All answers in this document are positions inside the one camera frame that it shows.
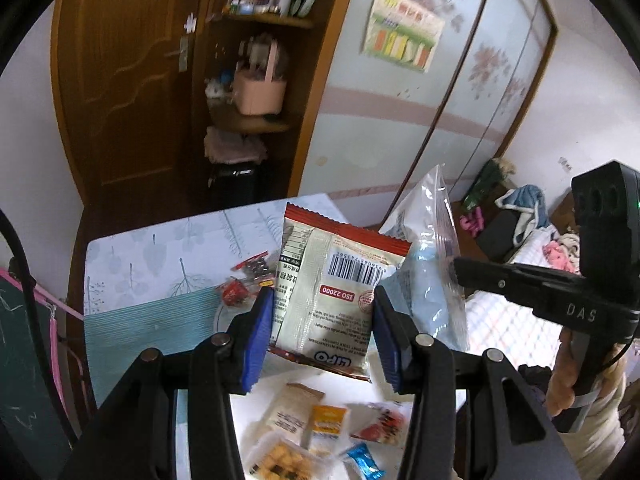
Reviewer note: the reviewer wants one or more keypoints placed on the person's right forearm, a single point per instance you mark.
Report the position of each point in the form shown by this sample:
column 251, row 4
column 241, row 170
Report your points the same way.
column 602, row 420

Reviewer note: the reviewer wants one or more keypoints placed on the brown wooden door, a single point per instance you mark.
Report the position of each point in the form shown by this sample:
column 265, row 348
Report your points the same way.
column 125, row 85

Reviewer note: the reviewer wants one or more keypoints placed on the white plastic tray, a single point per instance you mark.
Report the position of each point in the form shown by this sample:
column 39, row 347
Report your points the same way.
column 245, row 420

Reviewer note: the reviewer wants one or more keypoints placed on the red white snack packet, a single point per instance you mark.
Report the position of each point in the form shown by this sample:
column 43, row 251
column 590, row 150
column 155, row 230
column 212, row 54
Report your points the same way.
column 325, row 280

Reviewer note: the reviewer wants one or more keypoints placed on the pink plastic basket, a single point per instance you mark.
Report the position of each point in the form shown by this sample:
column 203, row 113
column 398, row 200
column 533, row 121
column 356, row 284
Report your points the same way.
column 260, row 92

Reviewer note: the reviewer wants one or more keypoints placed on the flower print wardrobe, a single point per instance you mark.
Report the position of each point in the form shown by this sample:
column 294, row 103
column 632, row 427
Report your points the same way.
column 400, row 125

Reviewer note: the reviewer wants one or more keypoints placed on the dark box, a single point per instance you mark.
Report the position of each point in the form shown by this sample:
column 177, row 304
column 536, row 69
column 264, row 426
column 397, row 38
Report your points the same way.
column 500, row 237

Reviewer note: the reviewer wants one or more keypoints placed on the clear red snack packet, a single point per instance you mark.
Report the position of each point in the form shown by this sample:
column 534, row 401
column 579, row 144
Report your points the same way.
column 380, row 422

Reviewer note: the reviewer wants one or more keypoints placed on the clear white snack packet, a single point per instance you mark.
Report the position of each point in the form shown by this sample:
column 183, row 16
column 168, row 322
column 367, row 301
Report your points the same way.
column 430, row 280

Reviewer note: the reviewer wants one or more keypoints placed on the dark red snack packet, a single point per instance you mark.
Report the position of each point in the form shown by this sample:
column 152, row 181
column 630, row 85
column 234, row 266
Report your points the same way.
column 255, row 267

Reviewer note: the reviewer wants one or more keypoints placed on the pink white clothes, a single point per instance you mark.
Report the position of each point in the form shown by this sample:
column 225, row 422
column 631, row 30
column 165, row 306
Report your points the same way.
column 560, row 252

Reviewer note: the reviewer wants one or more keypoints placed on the pink framed green chalkboard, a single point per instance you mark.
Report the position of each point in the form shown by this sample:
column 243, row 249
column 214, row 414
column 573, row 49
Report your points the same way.
column 20, row 370

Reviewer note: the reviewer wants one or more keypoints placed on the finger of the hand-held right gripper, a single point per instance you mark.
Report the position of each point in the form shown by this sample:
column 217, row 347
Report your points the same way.
column 500, row 277

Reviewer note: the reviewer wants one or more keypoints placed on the green yellow wall poster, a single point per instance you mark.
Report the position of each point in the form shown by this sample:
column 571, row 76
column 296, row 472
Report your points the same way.
column 402, row 30

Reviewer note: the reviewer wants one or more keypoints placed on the wooden corner shelf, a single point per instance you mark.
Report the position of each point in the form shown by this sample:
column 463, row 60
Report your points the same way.
column 320, row 85

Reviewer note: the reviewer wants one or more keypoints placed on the pink toy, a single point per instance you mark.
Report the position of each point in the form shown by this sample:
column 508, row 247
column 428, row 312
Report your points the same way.
column 471, row 221

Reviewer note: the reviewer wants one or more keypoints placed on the orange small snack packet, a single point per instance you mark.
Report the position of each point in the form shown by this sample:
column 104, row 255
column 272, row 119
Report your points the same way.
column 327, row 425

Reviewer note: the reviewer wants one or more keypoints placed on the blue white cloth bag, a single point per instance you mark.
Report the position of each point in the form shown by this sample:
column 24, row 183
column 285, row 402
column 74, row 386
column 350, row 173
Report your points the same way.
column 525, row 205

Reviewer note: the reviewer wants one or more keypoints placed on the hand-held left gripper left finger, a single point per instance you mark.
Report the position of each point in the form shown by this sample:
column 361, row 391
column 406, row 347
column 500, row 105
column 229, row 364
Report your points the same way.
column 257, row 340

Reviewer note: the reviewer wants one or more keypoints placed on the green bag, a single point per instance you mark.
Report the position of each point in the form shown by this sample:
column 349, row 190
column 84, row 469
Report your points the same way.
column 487, row 180

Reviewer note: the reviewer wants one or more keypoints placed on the yellow cracker packet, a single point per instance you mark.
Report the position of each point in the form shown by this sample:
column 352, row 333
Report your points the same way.
column 280, row 460

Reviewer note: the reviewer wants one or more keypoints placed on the pink folded cloth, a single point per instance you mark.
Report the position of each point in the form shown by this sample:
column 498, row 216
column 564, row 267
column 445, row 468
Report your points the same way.
column 235, row 145

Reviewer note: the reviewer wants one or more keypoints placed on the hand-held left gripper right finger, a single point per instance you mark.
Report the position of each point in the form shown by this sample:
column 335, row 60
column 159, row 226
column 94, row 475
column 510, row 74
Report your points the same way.
column 387, row 340

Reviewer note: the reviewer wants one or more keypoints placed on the person's right hand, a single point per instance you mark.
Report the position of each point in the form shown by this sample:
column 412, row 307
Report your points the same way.
column 562, row 375

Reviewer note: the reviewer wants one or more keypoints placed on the beige long snack packet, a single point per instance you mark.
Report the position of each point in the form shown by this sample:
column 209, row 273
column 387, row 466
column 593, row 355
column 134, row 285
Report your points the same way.
column 290, row 412

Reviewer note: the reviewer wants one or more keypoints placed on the checked bed blanket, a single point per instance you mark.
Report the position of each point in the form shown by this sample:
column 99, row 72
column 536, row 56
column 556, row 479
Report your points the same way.
column 500, row 332

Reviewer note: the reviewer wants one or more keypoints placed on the dark cloth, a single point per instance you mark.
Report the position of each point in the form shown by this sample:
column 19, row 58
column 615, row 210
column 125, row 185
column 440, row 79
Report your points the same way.
column 535, row 382

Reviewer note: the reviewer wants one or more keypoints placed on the black box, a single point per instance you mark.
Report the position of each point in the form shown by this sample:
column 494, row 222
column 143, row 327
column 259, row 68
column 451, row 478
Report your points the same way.
column 237, row 182

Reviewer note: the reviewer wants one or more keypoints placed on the blue small snack packet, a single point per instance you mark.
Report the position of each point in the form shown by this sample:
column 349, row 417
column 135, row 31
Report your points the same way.
column 365, row 462

